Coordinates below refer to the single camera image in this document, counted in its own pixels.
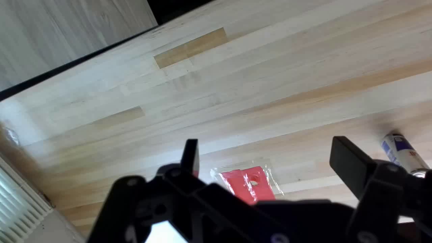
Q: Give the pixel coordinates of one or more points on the red packet in clear plastic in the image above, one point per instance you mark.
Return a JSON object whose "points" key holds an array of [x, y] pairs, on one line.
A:
{"points": [[248, 182]]}

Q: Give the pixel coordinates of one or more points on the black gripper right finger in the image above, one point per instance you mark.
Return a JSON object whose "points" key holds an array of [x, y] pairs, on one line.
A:
{"points": [[383, 197]]}

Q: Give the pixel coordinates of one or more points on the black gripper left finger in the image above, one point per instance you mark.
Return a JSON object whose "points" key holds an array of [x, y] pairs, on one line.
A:
{"points": [[136, 206]]}

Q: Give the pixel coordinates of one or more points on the white ribbed radiator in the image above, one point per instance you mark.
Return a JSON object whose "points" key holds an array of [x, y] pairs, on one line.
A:
{"points": [[18, 206]]}

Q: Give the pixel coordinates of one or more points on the silver and blue drink can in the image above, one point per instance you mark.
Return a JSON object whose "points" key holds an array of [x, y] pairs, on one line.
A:
{"points": [[400, 149]]}

